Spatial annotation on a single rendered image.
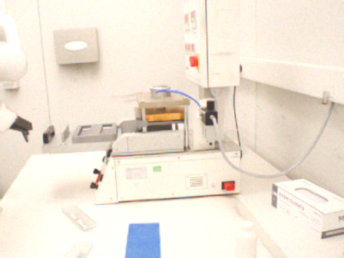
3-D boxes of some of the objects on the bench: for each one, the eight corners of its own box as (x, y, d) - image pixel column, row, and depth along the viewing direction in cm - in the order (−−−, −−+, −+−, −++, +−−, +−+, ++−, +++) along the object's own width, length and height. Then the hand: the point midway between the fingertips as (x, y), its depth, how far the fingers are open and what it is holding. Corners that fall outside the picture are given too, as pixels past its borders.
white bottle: (257, 283, 86) (259, 228, 83) (236, 283, 87) (237, 229, 84) (253, 271, 91) (255, 218, 88) (233, 271, 92) (233, 219, 89)
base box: (217, 166, 169) (216, 129, 165) (243, 199, 133) (243, 153, 129) (99, 173, 170) (96, 137, 166) (93, 210, 133) (89, 163, 129)
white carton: (302, 199, 118) (304, 177, 117) (358, 231, 96) (361, 206, 95) (270, 205, 116) (271, 183, 115) (320, 239, 94) (322, 213, 93)
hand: (5, 140), depth 124 cm, fingers open, 13 cm apart
